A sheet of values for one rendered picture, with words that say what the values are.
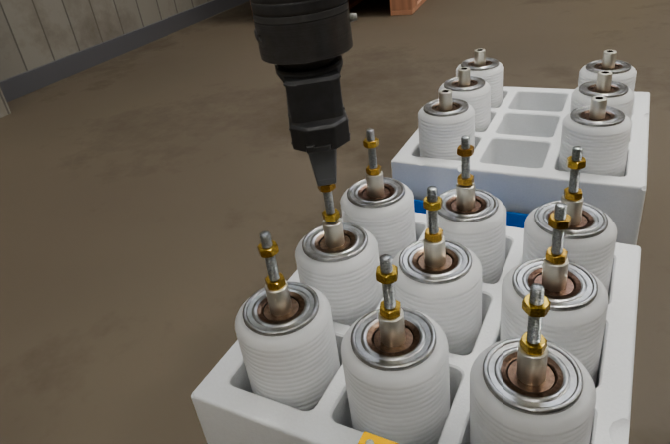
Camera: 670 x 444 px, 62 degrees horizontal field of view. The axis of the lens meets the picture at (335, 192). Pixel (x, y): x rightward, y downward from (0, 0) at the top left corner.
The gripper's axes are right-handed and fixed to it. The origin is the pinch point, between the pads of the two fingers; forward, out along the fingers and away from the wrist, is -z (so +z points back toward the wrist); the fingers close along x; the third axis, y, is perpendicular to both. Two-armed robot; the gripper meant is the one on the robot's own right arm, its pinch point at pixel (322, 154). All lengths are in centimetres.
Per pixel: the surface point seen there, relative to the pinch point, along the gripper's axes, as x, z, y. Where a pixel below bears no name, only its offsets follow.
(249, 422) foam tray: 16.1, -19.0, -11.0
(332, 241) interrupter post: 1.0, -10.3, -0.4
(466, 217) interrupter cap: -0.6, -11.0, 15.4
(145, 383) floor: -8.4, -36.2, -30.8
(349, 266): 4.4, -11.6, 1.0
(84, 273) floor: -40, -36, -49
